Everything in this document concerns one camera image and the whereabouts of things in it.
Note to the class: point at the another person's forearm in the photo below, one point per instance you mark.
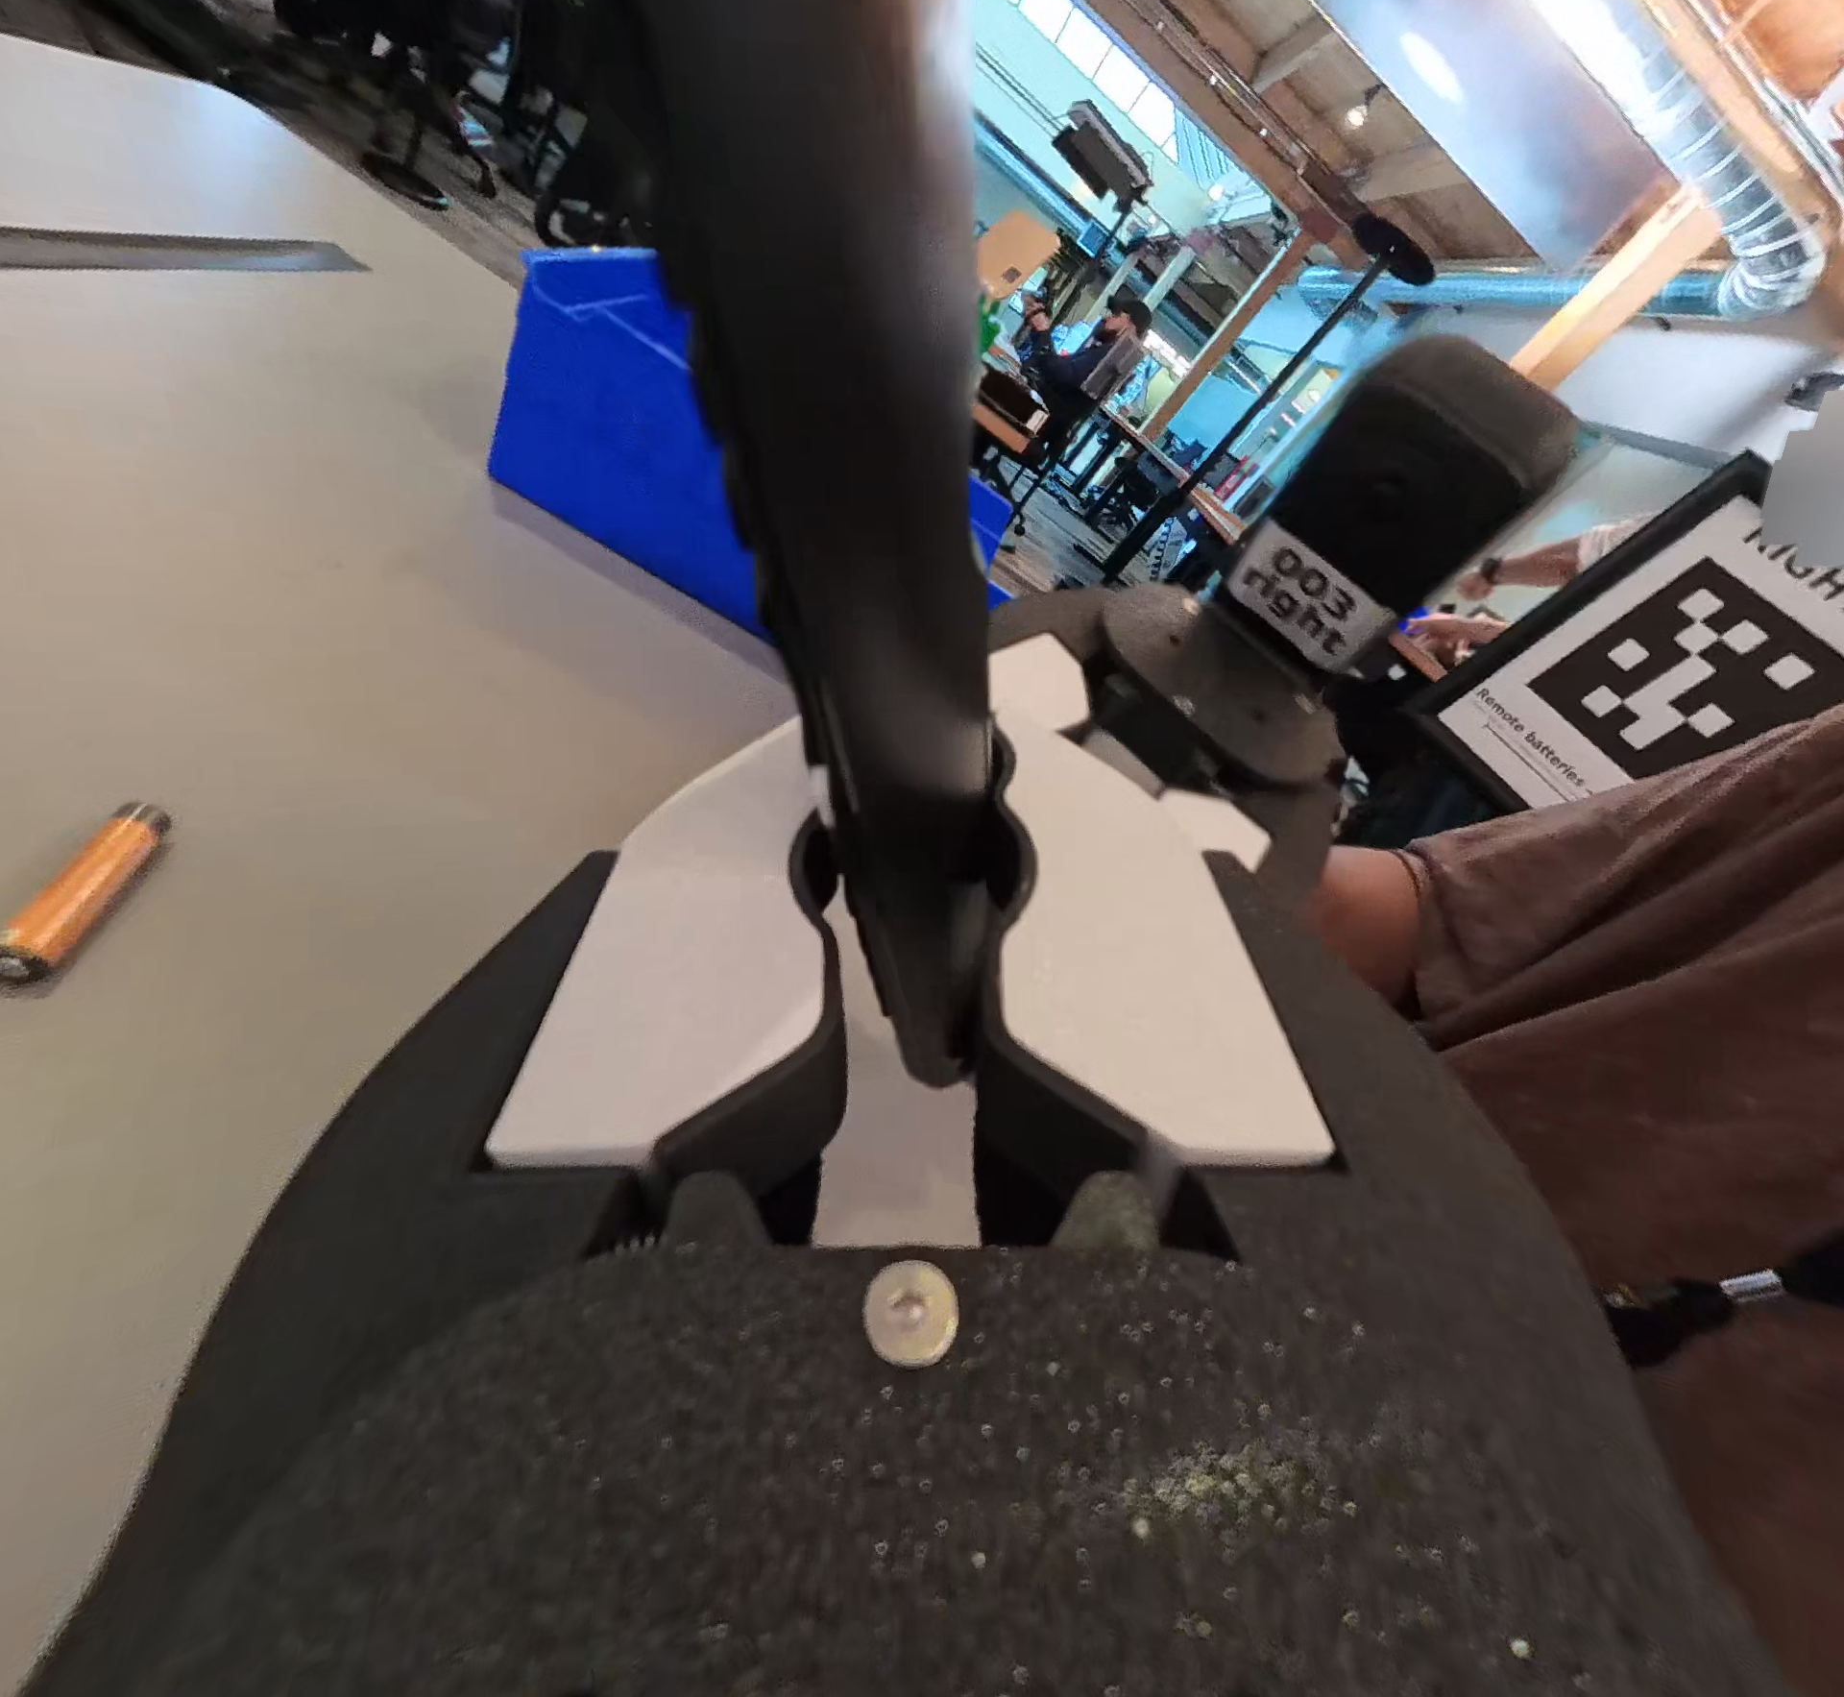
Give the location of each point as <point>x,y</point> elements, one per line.
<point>1558,560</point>

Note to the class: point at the orange battery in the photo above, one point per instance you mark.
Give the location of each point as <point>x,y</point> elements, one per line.
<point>87,899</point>

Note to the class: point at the blue plastic bin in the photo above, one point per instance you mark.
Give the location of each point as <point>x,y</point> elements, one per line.
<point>606,429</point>

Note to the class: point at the black remote control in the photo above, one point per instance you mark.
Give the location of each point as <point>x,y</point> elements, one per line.
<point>836,359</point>

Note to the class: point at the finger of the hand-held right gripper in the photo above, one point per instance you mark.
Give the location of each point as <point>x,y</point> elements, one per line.
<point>1218,830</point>
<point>1038,687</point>

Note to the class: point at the black office chair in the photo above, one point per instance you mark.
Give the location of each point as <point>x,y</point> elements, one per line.
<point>549,40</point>

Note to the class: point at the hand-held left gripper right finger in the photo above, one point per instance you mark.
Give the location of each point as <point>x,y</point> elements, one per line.
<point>1153,1006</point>

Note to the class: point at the white sign with black marker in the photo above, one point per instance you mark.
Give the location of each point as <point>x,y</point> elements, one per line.
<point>1658,660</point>

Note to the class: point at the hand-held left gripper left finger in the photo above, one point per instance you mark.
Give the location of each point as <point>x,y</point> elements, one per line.
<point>678,1006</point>

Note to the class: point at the silver ventilation duct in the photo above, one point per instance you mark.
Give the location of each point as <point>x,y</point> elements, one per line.
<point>1701,113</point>

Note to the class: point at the grey desk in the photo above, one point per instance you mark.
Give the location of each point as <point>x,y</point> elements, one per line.
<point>289,646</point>

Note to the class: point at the person in brown shirt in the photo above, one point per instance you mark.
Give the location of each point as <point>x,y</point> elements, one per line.
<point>1658,977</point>

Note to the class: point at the person's right forearm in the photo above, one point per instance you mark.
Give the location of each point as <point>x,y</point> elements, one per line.
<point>1362,920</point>

